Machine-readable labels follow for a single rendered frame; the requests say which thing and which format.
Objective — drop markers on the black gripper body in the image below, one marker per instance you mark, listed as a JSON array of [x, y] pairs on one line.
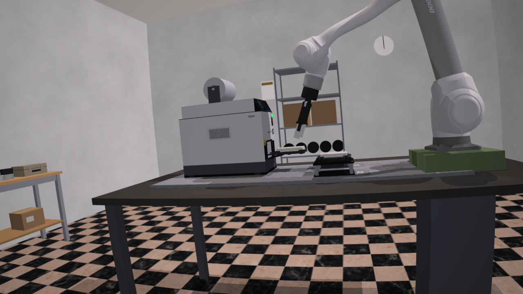
[[309, 94]]

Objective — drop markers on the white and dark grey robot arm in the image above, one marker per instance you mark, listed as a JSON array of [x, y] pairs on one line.
[[456, 106]]

